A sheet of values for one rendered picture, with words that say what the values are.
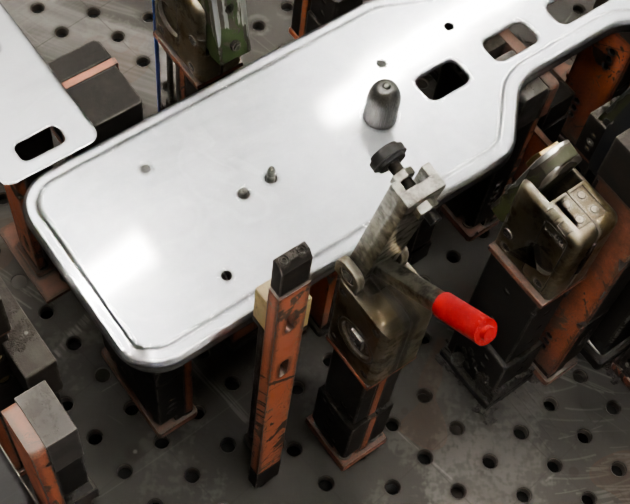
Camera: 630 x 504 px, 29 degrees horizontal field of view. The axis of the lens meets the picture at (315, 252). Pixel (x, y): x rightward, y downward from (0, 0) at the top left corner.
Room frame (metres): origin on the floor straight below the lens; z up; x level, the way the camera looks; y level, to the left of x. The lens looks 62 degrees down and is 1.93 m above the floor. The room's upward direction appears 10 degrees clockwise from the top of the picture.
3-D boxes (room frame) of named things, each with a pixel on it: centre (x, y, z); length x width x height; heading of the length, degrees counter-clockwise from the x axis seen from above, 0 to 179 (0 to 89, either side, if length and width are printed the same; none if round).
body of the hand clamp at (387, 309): (0.45, -0.07, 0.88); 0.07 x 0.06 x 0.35; 45
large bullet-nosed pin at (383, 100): (0.66, -0.04, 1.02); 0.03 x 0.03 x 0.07
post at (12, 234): (0.61, 0.30, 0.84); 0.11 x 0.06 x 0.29; 45
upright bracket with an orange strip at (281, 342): (0.39, 0.01, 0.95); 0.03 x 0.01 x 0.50; 135
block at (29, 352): (0.39, 0.25, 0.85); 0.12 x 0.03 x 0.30; 45
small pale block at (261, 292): (0.43, 0.02, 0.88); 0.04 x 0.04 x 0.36; 45
